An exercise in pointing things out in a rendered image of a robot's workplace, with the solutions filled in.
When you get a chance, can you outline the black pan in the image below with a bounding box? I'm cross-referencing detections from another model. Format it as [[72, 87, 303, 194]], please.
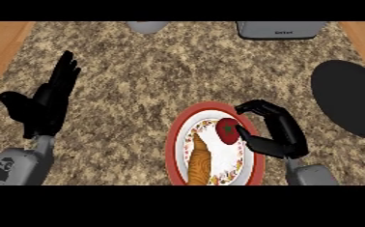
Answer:
[[309, 59, 365, 139]]

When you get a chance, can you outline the red-rimmed floral plate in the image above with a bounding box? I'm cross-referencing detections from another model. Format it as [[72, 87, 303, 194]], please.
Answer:
[[164, 100, 266, 186]]

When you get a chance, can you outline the brown croissant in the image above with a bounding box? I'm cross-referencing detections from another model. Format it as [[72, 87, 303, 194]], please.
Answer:
[[186, 131, 214, 186]]

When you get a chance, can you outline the pale grey container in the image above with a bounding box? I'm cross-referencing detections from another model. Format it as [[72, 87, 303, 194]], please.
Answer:
[[126, 20, 171, 35]]

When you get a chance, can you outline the grey appliance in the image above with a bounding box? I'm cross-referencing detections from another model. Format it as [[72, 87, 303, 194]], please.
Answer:
[[235, 20, 329, 42]]

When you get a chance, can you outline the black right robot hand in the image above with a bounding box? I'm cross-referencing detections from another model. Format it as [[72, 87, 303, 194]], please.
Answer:
[[233, 99, 310, 160]]

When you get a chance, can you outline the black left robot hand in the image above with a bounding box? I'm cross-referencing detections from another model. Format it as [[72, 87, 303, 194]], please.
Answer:
[[0, 49, 83, 140]]

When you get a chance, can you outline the red tomato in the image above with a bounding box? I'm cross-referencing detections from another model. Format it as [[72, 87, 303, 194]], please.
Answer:
[[216, 117, 242, 146]]

